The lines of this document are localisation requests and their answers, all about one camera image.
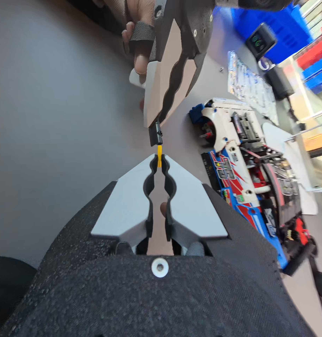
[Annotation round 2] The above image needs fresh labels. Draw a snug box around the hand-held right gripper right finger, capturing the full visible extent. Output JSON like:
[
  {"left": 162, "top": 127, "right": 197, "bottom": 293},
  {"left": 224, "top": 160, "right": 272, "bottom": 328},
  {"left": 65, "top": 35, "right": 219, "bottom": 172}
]
[{"left": 162, "top": 154, "right": 228, "bottom": 250}]

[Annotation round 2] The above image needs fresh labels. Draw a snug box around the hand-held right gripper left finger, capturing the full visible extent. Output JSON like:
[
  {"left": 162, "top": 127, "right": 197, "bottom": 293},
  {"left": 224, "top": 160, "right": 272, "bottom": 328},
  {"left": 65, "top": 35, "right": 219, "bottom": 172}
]
[{"left": 91, "top": 154, "right": 157, "bottom": 252}]

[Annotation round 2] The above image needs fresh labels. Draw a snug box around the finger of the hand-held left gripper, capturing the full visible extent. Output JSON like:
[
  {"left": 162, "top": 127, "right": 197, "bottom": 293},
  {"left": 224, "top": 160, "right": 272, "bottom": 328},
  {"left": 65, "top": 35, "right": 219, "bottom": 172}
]
[
  {"left": 143, "top": 20, "right": 182, "bottom": 128},
  {"left": 159, "top": 59, "right": 196, "bottom": 125}
]

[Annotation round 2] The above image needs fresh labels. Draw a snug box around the black toy axle connector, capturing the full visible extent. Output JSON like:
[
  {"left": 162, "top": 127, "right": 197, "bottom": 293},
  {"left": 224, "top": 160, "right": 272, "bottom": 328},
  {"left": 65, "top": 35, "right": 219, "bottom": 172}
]
[{"left": 149, "top": 121, "right": 163, "bottom": 147}]

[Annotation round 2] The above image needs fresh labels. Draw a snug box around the person's left forearm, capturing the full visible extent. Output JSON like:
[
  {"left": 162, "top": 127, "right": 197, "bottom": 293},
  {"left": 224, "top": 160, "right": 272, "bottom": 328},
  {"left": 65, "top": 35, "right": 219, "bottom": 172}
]
[{"left": 66, "top": 0, "right": 128, "bottom": 36}]

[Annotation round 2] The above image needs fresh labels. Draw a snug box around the person's left hand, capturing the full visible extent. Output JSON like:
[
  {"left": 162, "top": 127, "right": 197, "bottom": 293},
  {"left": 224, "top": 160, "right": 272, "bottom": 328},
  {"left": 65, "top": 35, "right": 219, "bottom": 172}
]
[{"left": 122, "top": 0, "right": 155, "bottom": 76}]

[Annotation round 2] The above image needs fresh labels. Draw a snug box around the holographic sticker sheet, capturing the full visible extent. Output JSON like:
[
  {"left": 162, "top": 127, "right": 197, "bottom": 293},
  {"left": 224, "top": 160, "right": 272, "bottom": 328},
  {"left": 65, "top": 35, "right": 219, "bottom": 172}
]
[{"left": 227, "top": 50, "right": 280, "bottom": 125}]

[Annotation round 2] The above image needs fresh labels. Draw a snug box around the black device with round displays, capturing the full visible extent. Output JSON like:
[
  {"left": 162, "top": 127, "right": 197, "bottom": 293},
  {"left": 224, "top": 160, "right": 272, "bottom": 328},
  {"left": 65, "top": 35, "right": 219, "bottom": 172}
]
[{"left": 245, "top": 22, "right": 278, "bottom": 61}]

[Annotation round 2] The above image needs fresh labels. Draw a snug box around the brick-built toy race car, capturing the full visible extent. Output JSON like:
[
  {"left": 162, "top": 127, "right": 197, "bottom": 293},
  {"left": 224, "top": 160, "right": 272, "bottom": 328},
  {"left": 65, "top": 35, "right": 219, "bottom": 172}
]
[{"left": 189, "top": 98, "right": 318, "bottom": 277}]

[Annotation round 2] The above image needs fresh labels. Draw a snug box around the long blue plastic bin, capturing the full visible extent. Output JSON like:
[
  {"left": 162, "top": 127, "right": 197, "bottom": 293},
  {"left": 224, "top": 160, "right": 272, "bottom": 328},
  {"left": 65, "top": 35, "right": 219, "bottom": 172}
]
[{"left": 212, "top": 5, "right": 313, "bottom": 65}]

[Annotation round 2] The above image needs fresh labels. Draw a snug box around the black power adapter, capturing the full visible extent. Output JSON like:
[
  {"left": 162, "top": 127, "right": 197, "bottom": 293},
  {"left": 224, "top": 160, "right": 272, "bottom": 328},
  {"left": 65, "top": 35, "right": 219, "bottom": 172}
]
[{"left": 265, "top": 66, "right": 295, "bottom": 100}]

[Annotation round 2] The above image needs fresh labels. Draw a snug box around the white stand with base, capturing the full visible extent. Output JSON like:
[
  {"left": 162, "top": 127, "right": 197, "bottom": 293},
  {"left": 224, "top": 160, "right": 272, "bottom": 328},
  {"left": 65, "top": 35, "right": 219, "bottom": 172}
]
[{"left": 262, "top": 121, "right": 322, "bottom": 216}]

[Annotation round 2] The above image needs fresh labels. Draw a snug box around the stack of blue red bins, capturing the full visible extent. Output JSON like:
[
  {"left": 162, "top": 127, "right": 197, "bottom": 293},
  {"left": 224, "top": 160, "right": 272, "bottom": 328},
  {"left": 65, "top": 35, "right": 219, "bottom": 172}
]
[{"left": 295, "top": 34, "right": 322, "bottom": 95}]

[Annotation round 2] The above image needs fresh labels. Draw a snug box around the black adapter cable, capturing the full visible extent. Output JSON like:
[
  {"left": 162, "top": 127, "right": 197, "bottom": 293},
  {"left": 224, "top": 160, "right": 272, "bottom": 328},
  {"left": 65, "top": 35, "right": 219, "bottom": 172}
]
[{"left": 286, "top": 96, "right": 307, "bottom": 132}]

